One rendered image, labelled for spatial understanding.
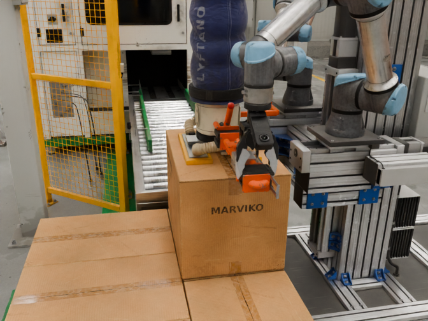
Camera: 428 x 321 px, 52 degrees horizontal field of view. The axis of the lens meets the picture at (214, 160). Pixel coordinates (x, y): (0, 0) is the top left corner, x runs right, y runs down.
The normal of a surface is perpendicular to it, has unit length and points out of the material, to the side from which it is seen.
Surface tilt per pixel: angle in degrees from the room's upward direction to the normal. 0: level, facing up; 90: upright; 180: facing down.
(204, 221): 90
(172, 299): 0
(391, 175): 90
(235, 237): 90
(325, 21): 90
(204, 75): 80
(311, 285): 0
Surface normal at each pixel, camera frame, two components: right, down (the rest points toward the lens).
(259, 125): 0.07, -0.61
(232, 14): 0.47, 0.07
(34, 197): 0.20, 0.36
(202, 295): 0.01, -0.93
